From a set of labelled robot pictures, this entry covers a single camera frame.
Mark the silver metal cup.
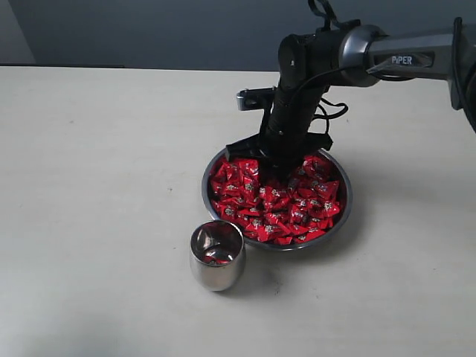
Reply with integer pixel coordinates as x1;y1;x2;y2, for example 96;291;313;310
190;219;246;292

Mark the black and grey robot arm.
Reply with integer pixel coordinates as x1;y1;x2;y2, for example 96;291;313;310
225;18;475;178

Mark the steel bowl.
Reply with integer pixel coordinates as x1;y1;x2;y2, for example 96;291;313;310
202;149;353;251

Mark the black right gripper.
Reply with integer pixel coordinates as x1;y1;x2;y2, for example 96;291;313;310
225;87;333;184

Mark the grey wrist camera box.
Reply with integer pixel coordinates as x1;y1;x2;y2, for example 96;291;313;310
237;87;276;111

